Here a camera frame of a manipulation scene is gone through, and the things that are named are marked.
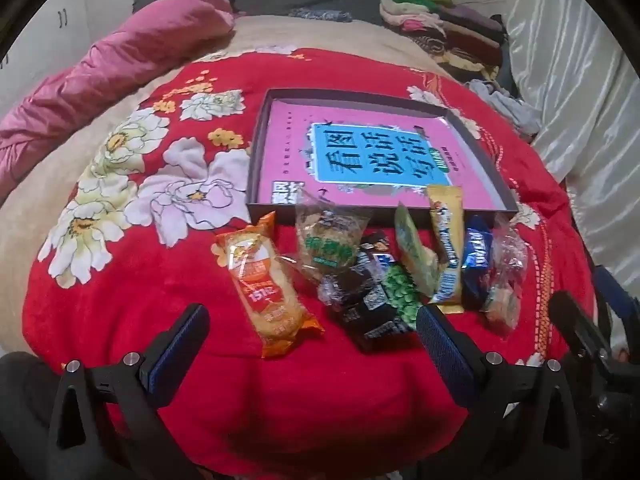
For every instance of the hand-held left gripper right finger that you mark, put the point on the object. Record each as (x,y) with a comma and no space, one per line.
(442,342)

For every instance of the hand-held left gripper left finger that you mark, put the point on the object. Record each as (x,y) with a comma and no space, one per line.
(182,340)

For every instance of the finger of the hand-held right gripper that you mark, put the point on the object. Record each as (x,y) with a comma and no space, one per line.
(617,290)
(575,320)

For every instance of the black green pea packet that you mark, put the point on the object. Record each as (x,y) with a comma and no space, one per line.
(400,292)

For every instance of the clear candy packet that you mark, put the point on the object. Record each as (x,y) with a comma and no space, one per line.
(505,280)

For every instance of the yellow-green milk snack packet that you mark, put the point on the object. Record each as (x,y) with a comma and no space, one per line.
(415,255)

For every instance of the orange bread packet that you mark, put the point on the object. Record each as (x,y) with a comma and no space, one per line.
(265,285)

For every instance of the long yellow snack packet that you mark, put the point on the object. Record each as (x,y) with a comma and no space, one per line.
(445,240)

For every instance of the dark chocolate packet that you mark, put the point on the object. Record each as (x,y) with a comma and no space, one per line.
(345,287)

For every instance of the black blue snack packet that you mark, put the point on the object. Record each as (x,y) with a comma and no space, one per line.
(375,250)

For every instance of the clear packet green label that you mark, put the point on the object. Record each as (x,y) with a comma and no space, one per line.
(320,245)

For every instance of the pink box tray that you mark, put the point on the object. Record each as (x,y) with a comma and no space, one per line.
(256,170)

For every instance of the red floral blanket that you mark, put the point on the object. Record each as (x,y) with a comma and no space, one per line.
(325,410)

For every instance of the pink book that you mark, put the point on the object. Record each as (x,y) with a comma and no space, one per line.
(290,160)

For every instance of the grey white clothes heap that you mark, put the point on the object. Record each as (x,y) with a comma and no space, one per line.
(505,105)

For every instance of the white satin curtain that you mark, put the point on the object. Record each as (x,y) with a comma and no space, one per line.
(575,60)

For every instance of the pink quilt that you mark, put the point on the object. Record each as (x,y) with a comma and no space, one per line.
(100,80)

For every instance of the stack of folded clothes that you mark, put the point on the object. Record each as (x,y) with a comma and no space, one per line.
(465,35)

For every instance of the white wardrobe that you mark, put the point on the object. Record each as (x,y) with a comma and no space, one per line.
(100,0)

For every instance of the dark patterned cloth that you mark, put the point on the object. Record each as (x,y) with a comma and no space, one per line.
(320,14)

